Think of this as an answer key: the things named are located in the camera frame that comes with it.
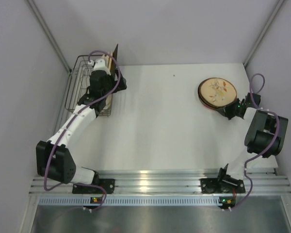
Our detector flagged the purple cable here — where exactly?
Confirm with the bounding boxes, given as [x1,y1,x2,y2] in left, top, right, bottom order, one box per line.
[43,50,122,211]
[219,74,281,211]

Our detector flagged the dark wire dish rack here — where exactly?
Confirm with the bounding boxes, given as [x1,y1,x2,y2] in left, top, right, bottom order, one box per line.
[65,54,112,116]

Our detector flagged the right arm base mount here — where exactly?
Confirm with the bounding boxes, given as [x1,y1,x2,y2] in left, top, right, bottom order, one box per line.
[200,178,245,194]

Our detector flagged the aluminium rail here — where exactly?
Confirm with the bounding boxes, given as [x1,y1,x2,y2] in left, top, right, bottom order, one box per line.
[29,169,291,195]

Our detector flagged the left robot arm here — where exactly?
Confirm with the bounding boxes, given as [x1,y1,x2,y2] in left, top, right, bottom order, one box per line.
[36,69,127,193]

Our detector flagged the dark square plate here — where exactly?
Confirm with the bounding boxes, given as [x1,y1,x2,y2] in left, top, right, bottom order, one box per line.
[109,44,118,81]

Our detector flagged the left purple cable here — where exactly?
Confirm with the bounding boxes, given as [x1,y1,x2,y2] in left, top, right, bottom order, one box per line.
[43,50,122,211]

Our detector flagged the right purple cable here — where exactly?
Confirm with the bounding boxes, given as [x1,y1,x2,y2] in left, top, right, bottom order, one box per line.
[219,74,281,211]

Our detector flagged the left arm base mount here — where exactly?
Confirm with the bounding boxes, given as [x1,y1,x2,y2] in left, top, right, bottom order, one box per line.
[72,178,115,195]

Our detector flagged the slotted cable duct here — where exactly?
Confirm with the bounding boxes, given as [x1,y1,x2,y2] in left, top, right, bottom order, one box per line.
[39,196,235,206]

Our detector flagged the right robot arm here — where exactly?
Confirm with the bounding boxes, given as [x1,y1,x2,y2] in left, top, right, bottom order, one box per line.
[214,93,289,193]

